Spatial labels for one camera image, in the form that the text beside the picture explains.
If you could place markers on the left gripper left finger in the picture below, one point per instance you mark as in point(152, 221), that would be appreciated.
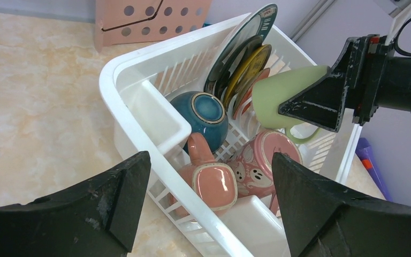
point(96, 217)

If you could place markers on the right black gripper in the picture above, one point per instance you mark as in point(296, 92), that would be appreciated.
point(385, 82)

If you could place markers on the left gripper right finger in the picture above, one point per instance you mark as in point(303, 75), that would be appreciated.
point(322, 217)

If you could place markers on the light green mug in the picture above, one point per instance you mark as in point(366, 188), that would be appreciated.
point(269, 93)

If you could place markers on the yellow patterned plate black rim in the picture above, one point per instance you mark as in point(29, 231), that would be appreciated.
point(247, 70)

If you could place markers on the pink glass mug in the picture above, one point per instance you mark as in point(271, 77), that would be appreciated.
point(252, 167)

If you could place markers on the white plate green rim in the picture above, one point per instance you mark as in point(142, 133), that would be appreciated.
point(258, 23)

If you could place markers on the black small plate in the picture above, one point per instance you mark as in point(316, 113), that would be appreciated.
point(242, 52)

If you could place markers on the orange dotted mug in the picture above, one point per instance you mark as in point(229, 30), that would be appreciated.
point(214, 182)

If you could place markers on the pink perforated board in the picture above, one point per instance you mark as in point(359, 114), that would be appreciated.
point(123, 22)

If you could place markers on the purple handle tool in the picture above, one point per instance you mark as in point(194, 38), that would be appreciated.
point(365, 154)

